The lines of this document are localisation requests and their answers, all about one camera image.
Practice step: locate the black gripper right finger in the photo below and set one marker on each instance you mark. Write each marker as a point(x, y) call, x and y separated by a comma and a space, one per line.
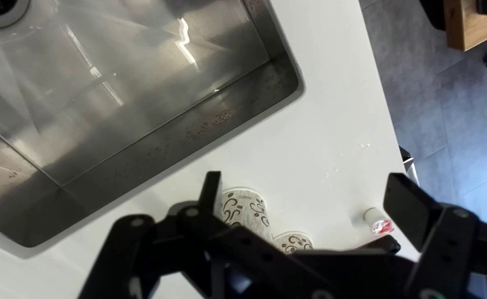
point(453, 255)

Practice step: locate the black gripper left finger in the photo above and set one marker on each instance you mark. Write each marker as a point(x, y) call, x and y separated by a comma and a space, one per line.
point(210, 260)

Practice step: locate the patterned paper cup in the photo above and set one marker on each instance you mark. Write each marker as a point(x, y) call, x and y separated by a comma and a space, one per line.
point(295, 243)
point(249, 209)

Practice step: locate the small white red cap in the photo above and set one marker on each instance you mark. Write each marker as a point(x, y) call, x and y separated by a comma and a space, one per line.
point(377, 218)

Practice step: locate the stainless steel sink basin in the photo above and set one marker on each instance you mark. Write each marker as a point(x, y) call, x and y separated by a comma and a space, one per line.
point(116, 84)

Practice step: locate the wooden cart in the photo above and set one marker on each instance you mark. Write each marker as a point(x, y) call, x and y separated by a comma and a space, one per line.
point(470, 27)

